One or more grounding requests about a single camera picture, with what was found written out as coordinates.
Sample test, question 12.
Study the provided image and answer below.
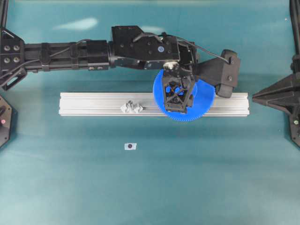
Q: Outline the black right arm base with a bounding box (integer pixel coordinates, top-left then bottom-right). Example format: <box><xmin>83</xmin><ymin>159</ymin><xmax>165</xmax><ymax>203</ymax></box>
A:
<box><xmin>0</xmin><ymin>96</ymin><xmax>17</xmax><ymax>149</ymax></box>

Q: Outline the white tape marker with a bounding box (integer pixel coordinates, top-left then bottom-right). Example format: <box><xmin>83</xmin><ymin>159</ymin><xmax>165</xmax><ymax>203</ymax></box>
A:
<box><xmin>124</xmin><ymin>143</ymin><xmax>137</xmax><ymax>150</ymax></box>

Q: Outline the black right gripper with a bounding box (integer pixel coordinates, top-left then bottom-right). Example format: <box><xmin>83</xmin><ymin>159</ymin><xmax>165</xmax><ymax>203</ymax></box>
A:
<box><xmin>161</xmin><ymin>35</ymin><xmax>199</xmax><ymax>113</ymax></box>

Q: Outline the steel shaft lower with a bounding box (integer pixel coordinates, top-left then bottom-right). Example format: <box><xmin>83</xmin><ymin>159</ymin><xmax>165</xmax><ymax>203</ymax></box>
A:
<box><xmin>120</xmin><ymin>100</ymin><xmax>143</xmax><ymax>114</ymax></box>

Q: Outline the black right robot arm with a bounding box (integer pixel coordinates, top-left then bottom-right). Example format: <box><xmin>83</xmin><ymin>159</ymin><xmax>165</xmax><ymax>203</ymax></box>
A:
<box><xmin>0</xmin><ymin>26</ymin><xmax>196</xmax><ymax>113</ymax></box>

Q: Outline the large blue plastic gear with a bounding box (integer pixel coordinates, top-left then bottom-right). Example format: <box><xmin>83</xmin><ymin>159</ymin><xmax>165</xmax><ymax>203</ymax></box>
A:
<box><xmin>152</xmin><ymin>70</ymin><xmax>215</xmax><ymax>121</ymax></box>

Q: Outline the silver aluminium extrusion rail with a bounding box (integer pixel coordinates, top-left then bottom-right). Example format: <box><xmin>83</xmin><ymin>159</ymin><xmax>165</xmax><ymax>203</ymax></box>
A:
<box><xmin>59</xmin><ymin>92</ymin><xmax>250</xmax><ymax>117</ymax></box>

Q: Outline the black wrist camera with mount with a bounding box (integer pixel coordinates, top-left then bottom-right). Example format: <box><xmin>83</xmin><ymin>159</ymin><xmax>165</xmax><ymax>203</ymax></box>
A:
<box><xmin>195</xmin><ymin>49</ymin><xmax>240</xmax><ymax>98</ymax></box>

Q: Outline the black camera cable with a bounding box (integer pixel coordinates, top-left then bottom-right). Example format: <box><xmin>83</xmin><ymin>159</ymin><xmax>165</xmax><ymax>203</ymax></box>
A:
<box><xmin>178</xmin><ymin>37</ymin><xmax>229</xmax><ymax>64</ymax></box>

